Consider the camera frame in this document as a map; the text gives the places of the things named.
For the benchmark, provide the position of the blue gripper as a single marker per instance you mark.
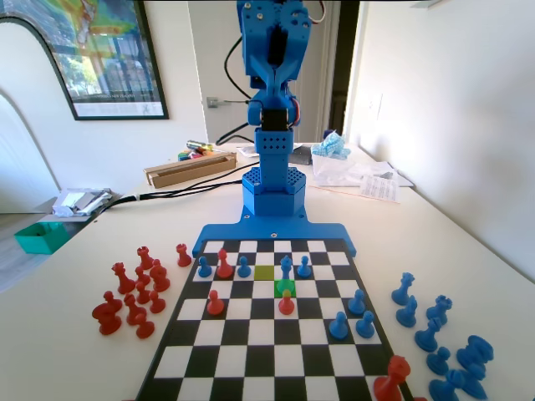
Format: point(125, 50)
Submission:
point(273, 79)

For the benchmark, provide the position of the blue chess king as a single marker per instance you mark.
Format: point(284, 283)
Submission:
point(285, 267)

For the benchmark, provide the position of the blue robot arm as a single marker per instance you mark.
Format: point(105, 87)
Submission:
point(273, 146)

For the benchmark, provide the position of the blue chess pawn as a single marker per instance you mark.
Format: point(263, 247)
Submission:
point(338, 329)
point(439, 363)
point(304, 269)
point(365, 328)
point(204, 269)
point(356, 304)
point(243, 269)

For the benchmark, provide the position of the red chess bishop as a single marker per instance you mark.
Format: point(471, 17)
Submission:
point(224, 267)
point(134, 313)

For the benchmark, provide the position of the red chess rook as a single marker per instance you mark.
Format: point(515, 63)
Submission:
point(183, 257)
point(145, 259)

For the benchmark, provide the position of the red chess pawn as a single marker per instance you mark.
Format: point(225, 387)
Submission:
point(157, 304)
point(109, 297)
point(286, 307)
point(143, 294)
point(144, 328)
point(215, 306)
point(156, 264)
point(142, 276)

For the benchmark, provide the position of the blue chess queen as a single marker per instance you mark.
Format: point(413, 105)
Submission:
point(403, 292)

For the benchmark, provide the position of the red chess queen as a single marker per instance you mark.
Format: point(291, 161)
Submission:
point(122, 282)

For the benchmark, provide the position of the blue chess rook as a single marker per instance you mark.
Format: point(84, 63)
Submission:
point(439, 311)
point(474, 353)

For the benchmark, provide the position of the blue chess bishop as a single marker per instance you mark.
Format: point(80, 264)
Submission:
point(443, 388)
point(428, 338)

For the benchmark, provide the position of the large red piece front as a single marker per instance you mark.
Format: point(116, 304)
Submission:
point(390, 380)

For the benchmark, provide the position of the white door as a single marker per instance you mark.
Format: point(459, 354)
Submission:
point(200, 50)

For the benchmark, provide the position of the dark grey pad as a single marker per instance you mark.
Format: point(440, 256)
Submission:
point(303, 156)

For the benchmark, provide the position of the blue white patterned bag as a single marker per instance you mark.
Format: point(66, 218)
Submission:
point(330, 146)

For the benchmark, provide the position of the yellow silver cylindrical tool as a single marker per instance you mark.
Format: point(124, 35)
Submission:
point(198, 145)

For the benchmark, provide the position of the clear plastic bag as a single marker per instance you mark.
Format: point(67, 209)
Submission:
point(334, 171)

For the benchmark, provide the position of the coloured marker pack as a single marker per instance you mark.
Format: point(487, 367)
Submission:
point(188, 156)

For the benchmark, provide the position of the white paper sheet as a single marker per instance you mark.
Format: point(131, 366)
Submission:
point(376, 167)

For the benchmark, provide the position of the long wooden box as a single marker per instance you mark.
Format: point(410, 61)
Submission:
point(179, 173)

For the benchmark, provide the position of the framed map poster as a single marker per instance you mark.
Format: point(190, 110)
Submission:
point(117, 50)

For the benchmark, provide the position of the printed paper leaflet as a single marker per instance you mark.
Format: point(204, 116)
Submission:
point(380, 190)

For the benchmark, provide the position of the white packaging pile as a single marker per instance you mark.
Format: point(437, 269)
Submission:
point(79, 200)

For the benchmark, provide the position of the white arched panel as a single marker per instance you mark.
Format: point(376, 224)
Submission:
point(21, 54)

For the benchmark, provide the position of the black white chessboard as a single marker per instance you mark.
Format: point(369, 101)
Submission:
point(259, 346)

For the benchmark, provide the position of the green plastic bin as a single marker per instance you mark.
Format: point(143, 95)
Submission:
point(42, 242)

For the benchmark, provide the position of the blue base plate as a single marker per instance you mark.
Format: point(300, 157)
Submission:
point(326, 234)

